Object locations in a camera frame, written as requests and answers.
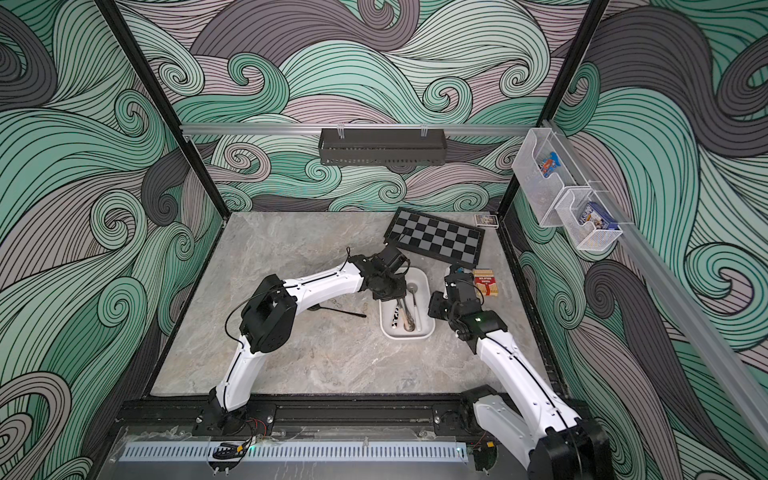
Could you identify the clear wall bin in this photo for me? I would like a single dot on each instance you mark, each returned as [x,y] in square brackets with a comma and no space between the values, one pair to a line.
[584,237]
[543,193]

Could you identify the clear wall bin upper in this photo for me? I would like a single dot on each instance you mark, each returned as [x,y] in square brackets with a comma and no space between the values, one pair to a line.
[543,193]

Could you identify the clear wall bin lower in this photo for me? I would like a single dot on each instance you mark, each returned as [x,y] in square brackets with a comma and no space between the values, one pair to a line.
[584,237]

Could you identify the black corner frame post right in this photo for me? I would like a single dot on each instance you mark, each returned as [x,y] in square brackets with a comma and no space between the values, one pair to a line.
[568,29]

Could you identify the blue card pack in bin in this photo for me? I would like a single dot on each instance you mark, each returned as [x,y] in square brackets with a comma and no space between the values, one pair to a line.
[598,215]

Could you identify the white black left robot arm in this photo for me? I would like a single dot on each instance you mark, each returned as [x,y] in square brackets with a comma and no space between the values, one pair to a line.
[267,320]

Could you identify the aluminium right wall rail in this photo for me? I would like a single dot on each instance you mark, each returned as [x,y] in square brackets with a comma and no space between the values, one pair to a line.
[661,273]

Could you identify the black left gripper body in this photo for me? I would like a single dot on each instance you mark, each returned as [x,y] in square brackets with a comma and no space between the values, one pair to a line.
[392,289]

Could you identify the white plastic storage box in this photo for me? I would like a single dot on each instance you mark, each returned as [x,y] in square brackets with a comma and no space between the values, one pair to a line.
[425,325]

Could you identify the black corner frame post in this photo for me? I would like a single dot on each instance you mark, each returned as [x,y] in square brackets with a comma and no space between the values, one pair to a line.
[117,24]
[568,29]

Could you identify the red Texas Hold'em card box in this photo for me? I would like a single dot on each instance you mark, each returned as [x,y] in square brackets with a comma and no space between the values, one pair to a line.
[486,282]

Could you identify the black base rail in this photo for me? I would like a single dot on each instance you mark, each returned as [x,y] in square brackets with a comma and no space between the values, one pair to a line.
[442,414]

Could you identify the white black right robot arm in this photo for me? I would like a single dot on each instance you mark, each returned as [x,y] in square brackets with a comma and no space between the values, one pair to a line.
[550,439]

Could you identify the black perforated wall tray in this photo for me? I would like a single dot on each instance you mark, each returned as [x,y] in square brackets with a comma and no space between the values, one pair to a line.
[382,147]

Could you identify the white slotted cable duct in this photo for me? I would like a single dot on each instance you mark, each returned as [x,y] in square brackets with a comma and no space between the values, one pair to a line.
[301,451]

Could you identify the black corner frame post left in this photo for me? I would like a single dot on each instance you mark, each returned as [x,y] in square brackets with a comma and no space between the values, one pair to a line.
[117,24]

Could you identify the blue red toy in bin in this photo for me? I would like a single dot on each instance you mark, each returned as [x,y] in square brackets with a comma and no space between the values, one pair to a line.
[550,164]

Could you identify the black spoon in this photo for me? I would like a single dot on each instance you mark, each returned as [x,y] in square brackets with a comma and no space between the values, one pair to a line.
[318,307]

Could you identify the black grey chessboard box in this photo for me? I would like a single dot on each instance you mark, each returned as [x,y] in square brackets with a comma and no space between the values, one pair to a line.
[435,237]

